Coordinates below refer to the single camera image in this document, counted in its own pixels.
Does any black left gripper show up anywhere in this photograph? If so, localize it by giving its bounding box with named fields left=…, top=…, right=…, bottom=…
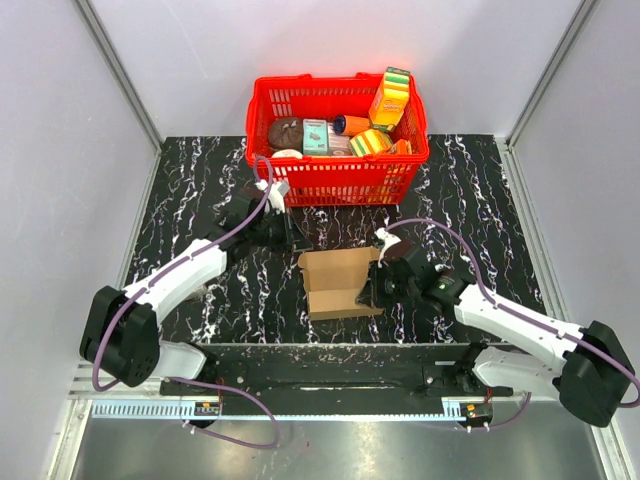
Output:
left=248, top=207, right=313, bottom=256

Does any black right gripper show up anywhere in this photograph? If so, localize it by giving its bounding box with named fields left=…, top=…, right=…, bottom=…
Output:
left=356, top=262, right=419, bottom=310

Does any brown cardboard box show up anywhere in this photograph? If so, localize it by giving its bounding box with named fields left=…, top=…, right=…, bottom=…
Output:
left=298, top=247, right=384, bottom=321

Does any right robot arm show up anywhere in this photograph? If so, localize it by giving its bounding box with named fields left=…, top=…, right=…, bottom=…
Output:
left=356, top=253, right=634, bottom=427

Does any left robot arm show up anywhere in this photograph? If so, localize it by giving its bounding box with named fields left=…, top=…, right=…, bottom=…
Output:
left=79, top=181, right=311, bottom=396

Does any teal snack box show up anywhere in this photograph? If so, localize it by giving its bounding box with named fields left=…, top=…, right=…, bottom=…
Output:
left=302, top=119, right=328, bottom=156

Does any pink small box in basket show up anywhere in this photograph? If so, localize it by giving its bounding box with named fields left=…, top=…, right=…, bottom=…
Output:
left=327, top=123, right=352, bottom=156

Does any yellow green striped box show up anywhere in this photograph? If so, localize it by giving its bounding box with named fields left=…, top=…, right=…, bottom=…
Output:
left=349, top=129, right=393, bottom=157

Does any white round lid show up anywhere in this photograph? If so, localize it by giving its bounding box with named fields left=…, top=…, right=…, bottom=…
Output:
left=272, top=149, right=303, bottom=159

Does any brown round cookie pack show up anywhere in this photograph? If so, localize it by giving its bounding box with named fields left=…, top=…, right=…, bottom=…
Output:
left=267, top=116, right=304, bottom=151

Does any red plastic shopping basket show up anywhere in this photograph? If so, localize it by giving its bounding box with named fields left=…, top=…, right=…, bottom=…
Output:
left=245, top=72, right=430, bottom=207

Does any orange tube with blue cap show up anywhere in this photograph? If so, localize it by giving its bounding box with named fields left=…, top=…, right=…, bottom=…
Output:
left=333, top=115, right=371, bottom=137

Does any small orange packet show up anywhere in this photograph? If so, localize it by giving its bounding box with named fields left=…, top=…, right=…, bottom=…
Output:
left=387, top=139, right=413, bottom=155

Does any tall orange yellow carton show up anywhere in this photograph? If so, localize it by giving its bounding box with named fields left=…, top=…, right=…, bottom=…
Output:
left=368, top=67, right=410, bottom=133

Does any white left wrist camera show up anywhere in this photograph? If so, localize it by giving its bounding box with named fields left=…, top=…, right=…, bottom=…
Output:
left=265, top=180, right=290, bottom=214

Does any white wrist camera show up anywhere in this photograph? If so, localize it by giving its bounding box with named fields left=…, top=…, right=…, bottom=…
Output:
left=265, top=180, right=290, bottom=214
left=375, top=228, right=414, bottom=268

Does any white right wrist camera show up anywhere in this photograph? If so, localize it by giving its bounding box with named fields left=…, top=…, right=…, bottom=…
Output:
left=375, top=228, right=414, bottom=268

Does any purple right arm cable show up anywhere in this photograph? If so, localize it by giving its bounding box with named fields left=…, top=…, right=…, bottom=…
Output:
left=384, top=217, right=640, bottom=432

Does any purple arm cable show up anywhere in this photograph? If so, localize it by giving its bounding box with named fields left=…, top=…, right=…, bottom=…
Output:
left=384, top=217, right=640, bottom=432
left=92, top=155, right=281, bottom=449

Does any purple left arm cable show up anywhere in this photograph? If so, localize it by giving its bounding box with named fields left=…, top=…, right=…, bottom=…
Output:
left=92, top=155, right=281, bottom=449

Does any aluminium frame rail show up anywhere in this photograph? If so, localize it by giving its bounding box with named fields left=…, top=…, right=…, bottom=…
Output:
left=73, top=0, right=164, bottom=147

